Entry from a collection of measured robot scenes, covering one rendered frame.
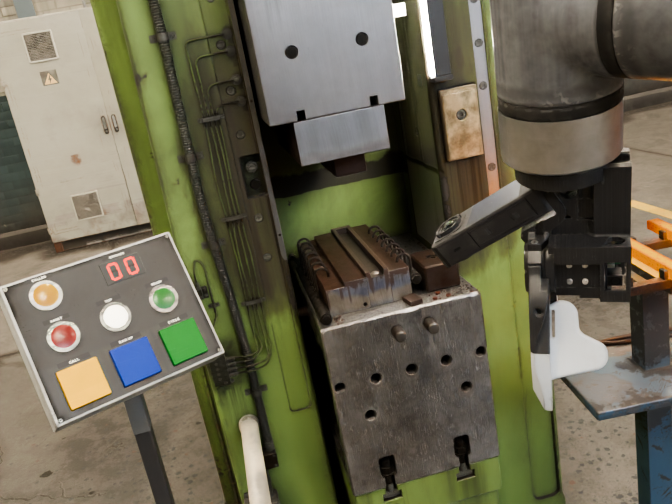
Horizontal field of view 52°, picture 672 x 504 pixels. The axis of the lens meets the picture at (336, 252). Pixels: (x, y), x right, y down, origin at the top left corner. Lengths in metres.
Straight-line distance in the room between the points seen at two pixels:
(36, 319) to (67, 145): 5.45
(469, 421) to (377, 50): 0.89
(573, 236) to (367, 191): 1.47
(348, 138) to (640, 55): 1.07
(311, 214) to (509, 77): 1.52
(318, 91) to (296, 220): 0.62
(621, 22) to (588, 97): 0.07
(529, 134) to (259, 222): 1.18
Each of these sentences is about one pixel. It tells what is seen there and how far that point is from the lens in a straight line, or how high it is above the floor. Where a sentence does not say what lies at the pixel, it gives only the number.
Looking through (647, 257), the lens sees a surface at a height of 0.96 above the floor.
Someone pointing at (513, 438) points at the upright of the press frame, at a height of 0.36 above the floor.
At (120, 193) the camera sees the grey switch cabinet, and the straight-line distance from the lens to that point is 6.78.
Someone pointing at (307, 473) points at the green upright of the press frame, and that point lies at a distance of 1.93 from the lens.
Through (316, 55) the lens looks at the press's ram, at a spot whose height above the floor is 1.49.
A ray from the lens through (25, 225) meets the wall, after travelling 7.63.
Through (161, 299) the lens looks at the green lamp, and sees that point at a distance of 1.41.
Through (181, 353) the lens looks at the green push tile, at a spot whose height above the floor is 0.99.
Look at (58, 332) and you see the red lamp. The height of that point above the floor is 1.10.
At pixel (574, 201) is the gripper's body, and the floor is 1.37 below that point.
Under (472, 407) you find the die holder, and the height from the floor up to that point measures 0.62.
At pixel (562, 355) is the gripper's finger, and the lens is 0.59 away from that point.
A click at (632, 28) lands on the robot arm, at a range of 0.46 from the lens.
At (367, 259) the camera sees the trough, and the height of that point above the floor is 0.99.
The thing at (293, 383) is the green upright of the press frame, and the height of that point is 0.70.
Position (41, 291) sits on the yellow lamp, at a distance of 1.38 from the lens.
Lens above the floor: 1.53
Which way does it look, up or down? 18 degrees down
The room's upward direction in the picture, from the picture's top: 11 degrees counter-clockwise
